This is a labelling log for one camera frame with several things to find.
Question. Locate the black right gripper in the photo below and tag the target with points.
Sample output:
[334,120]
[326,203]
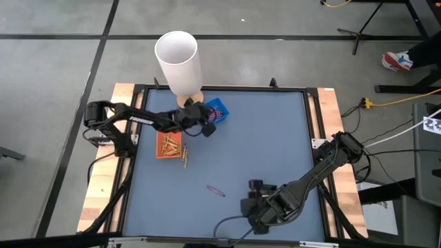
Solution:
[272,210]

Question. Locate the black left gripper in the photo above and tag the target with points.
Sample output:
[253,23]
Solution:
[191,115]

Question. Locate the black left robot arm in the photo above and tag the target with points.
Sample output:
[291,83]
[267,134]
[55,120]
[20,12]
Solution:
[138,118]

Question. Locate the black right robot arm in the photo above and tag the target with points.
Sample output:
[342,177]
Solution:
[320,172]

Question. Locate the blue plastic basket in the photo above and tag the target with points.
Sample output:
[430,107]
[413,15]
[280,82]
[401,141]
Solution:
[222,108]

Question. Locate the round wooden lamp base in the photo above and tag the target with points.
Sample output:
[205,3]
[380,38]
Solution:
[196,98]

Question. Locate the yellow crayon green tip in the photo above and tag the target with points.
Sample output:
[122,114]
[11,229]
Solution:
[186,159]
[184,152]

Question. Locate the white cylindrical lamp shade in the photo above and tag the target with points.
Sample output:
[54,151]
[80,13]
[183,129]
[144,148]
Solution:
[179,65]

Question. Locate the orange plastic basket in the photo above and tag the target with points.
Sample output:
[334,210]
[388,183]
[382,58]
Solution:
[158,144]

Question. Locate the wooden table side board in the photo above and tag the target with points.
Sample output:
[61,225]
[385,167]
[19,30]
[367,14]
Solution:
[330,103]
[120,93]

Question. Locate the grey floor box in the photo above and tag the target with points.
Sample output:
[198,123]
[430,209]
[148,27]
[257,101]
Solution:
[413,224]

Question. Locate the grey side desk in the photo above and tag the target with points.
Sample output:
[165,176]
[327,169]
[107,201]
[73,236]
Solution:
[427,165]

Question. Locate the black tripod stand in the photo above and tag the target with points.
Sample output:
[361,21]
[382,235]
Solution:
[370,19]

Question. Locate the person's foot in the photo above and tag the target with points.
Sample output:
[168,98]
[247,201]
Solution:
[396,61]

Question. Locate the black floor stand base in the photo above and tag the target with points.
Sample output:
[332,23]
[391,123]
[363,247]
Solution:
[406,86]

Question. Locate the fiducial marker sheet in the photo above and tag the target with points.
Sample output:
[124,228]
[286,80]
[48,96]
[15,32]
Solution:
[433,124]

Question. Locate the grey chair leg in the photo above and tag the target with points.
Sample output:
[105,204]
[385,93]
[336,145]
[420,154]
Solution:
[12,153]

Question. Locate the person's leg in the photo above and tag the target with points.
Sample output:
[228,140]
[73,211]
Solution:
[427,51]

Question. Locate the black table frame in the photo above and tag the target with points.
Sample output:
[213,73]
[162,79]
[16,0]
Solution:
[224,88]

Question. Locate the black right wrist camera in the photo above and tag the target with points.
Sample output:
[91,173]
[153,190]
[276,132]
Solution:
[262,188]

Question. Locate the silver frame rail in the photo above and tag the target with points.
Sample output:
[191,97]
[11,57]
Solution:
[127,240]

